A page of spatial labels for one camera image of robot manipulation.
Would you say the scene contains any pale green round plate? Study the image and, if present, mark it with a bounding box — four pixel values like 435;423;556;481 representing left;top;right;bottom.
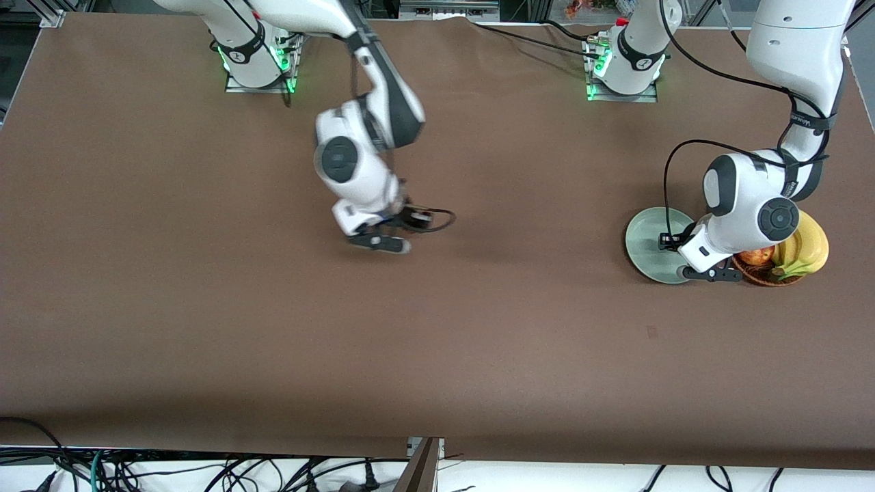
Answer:
625;206;698;285

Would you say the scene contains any brown wicker basket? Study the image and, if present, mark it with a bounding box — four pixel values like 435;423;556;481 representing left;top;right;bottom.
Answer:
731;253;807;288

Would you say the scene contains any yellow banana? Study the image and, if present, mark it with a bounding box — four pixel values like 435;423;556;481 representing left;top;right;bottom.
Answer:
779;210;830;279
772;236;802;271

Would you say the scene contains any brown table cover sheet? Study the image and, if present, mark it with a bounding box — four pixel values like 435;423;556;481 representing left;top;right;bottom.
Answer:
0;12;875;471

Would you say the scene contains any grey power strip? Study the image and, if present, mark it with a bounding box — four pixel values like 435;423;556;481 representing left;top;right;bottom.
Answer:
399;0;500;20

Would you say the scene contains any dark table leg beam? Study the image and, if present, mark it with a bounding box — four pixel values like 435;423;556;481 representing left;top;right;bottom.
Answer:
394;439;438;492

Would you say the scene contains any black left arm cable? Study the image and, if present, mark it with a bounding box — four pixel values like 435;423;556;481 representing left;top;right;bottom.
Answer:
656;0;831;236

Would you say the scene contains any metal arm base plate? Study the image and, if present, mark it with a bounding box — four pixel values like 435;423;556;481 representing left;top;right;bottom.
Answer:
224;27;299;94
583;34;660;103

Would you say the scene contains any black cable across table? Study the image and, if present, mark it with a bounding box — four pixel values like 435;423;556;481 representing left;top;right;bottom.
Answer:
472;19;606;53

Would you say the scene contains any metal table bracket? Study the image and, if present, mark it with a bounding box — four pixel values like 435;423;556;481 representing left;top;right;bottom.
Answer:
407;436;446;460

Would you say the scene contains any aluminium frame profile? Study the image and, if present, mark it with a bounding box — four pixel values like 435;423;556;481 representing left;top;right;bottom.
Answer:
27;0;69;29

